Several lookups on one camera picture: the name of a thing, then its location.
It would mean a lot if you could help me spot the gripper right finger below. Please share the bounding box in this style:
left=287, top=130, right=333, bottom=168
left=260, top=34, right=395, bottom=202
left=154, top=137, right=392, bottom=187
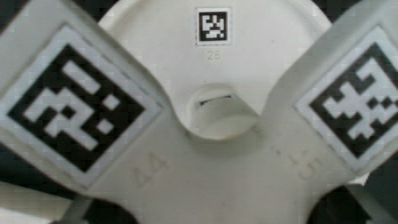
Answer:
left=305, top=184, right=398, bottom=224

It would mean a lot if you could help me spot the white cross-shaped table base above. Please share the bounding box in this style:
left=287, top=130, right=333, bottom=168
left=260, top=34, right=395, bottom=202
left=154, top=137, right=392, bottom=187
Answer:
left=0, top=0, right=398, bottom=224

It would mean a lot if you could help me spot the white front border rail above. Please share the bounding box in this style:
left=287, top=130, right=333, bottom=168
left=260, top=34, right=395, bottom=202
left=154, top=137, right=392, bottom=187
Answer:
left=0, top=181, right=70, bottom=224

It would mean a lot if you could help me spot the white round table top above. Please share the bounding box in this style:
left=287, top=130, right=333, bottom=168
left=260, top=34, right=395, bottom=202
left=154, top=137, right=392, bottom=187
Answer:
left=99, top=0, right=330, bottom=110

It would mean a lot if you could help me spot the white cylindrical table leg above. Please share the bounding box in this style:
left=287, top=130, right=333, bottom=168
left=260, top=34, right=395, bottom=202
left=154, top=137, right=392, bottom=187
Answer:
left=186, top=83, right=259, bottom=141

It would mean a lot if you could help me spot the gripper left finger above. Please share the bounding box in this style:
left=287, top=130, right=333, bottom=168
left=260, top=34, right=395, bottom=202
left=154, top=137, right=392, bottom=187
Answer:
left=51, top=196, right=140, bottom=224

